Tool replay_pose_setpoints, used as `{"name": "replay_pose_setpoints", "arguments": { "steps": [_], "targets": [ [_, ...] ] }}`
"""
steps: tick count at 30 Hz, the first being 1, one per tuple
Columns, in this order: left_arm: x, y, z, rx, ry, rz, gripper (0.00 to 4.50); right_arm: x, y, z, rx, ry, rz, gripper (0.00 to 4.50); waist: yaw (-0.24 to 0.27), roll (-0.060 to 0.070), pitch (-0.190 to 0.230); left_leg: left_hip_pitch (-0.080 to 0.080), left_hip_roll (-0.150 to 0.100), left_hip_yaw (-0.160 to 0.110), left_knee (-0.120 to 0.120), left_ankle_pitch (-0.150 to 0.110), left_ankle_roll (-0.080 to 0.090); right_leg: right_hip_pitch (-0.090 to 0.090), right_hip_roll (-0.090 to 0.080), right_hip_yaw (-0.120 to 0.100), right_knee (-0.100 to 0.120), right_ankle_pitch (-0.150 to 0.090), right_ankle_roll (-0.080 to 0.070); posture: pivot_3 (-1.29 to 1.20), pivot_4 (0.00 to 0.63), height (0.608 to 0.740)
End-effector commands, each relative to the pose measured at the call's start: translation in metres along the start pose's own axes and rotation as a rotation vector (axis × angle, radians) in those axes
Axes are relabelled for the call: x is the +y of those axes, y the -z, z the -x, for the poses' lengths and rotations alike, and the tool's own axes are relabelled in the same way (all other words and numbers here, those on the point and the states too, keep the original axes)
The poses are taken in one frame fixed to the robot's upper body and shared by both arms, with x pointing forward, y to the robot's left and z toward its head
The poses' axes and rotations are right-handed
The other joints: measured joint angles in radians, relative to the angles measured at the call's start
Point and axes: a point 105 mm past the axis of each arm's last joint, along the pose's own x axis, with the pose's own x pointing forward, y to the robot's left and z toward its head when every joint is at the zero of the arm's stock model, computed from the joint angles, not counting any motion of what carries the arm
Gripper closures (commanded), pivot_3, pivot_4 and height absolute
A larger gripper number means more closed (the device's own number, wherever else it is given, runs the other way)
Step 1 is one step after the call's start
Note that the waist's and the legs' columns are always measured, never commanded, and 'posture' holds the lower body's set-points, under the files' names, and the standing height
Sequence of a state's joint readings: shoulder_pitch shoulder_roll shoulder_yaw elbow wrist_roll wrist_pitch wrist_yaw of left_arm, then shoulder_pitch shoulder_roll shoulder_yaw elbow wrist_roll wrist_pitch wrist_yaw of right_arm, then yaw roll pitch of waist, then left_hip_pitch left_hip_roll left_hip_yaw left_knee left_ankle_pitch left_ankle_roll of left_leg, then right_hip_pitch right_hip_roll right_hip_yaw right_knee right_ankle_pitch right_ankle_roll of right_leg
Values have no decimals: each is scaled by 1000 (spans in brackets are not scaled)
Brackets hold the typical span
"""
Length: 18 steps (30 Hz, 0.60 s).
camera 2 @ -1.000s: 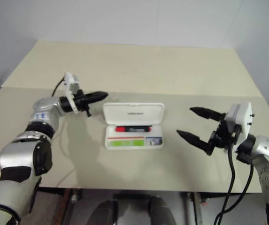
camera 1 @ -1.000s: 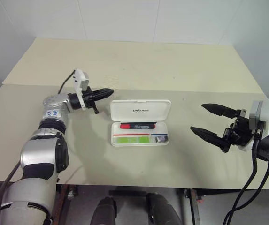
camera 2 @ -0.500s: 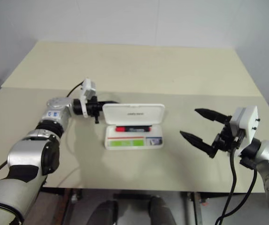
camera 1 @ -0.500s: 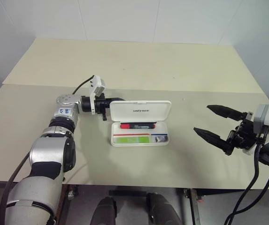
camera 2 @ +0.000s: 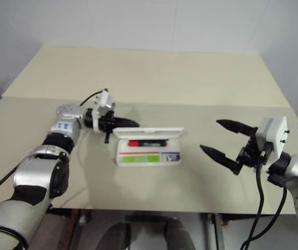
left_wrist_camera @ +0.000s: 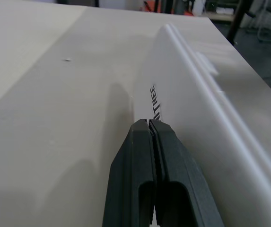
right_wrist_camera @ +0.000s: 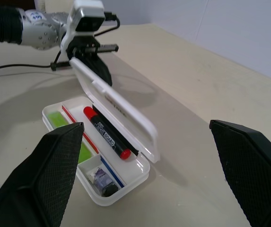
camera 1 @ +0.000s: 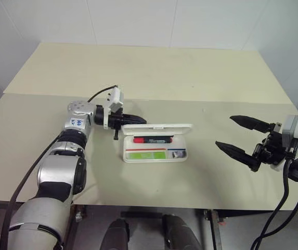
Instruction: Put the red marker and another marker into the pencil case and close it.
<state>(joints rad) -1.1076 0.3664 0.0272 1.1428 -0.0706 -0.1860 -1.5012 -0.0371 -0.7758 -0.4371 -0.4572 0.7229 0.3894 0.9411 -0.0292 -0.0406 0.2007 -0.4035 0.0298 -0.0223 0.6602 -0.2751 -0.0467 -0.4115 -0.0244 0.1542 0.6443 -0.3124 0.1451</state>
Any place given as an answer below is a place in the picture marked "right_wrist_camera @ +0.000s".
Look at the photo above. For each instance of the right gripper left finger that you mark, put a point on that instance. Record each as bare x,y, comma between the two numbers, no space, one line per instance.
38,179

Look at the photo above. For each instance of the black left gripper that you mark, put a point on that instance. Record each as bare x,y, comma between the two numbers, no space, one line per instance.
85,47

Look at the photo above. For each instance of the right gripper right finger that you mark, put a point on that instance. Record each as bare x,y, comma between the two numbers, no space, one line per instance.
253,170

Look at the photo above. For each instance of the black whiteboard marker red caps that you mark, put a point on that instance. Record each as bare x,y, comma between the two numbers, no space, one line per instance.
107,134

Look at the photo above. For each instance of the white plastic pencil case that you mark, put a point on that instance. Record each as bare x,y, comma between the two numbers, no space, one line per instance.
140,127

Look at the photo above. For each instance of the small purple black eraser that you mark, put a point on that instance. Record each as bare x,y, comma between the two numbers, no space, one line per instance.
102,179

